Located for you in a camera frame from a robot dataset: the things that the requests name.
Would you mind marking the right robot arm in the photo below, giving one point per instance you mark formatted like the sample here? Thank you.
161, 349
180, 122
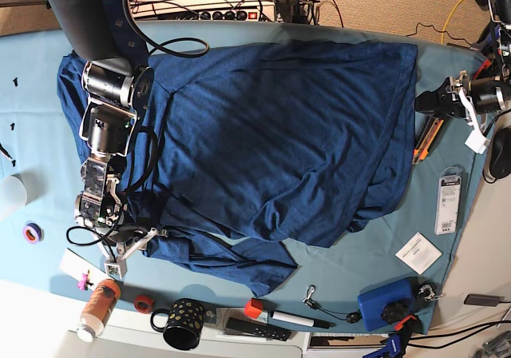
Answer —
117, 81

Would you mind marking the orange red cube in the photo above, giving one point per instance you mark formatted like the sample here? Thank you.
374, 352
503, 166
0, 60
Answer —
253, 308

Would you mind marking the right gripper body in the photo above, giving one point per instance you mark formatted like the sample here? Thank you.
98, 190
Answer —
131, 235

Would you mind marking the orange black clamp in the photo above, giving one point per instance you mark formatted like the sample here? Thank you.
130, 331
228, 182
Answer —
483, 69

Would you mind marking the blue orange bottom clamp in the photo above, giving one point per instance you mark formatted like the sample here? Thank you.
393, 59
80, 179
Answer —
396, 343

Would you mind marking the metal carabiner keyring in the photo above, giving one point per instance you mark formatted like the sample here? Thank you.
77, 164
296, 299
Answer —
429, 292

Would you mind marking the black adapter block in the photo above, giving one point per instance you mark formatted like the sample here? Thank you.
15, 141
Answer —
482, 300

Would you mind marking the white paper sheet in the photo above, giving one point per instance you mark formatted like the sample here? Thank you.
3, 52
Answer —
73, 265

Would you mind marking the red tape roll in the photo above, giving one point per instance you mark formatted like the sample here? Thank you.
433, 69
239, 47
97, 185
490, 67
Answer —
144, 304

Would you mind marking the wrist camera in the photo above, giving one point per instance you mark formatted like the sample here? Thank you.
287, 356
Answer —
477, 142
116, 268

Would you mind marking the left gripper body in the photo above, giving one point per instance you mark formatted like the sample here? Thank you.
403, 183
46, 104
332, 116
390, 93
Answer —
445, 102

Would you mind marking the pink small toy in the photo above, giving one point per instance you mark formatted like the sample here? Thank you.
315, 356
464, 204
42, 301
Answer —
85, 283

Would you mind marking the white power strip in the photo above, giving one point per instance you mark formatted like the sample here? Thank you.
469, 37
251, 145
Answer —
216, 10

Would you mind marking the blue box with knob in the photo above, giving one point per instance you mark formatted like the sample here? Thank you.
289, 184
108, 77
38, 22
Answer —
387, 304

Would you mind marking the white marker pen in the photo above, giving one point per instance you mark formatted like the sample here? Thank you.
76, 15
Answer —
299, 320

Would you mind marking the orange supplement bottle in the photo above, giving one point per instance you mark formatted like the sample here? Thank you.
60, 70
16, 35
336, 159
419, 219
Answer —
97, 311

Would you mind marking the translucent plastic cup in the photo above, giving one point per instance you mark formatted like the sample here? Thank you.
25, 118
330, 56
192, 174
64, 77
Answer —
13, 196

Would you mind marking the clear blister pack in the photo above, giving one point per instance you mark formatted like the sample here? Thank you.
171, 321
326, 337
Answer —
448, 202

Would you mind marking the purple tape roll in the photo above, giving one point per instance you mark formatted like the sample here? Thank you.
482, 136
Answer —
32, 233

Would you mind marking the white paper card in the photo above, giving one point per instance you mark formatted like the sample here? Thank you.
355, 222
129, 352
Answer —
418, 253

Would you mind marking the orange black utility knife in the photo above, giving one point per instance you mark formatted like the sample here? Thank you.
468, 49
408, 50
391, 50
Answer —
430, 131

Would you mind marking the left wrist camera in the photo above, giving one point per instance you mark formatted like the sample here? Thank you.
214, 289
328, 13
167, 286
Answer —
477, 142

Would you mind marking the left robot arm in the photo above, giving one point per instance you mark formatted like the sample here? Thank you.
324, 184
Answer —
488, 89

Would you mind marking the black computer mouse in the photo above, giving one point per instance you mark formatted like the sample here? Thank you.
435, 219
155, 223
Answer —
499, 165

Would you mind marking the dark blue t-shirt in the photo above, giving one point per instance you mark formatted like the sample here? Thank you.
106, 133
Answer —
268, 142

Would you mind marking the light blue table cloth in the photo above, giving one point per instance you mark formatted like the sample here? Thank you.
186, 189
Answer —
48, 164

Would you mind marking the black remote control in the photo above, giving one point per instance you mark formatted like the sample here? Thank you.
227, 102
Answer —
258, 330

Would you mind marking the black mug gold dots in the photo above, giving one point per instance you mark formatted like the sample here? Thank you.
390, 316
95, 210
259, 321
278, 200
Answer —
184, 324

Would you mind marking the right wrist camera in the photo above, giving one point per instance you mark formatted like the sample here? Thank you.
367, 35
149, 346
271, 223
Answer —
116, 268

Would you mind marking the blue spring clamp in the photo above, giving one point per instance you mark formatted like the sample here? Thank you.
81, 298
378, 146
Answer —
484, 44

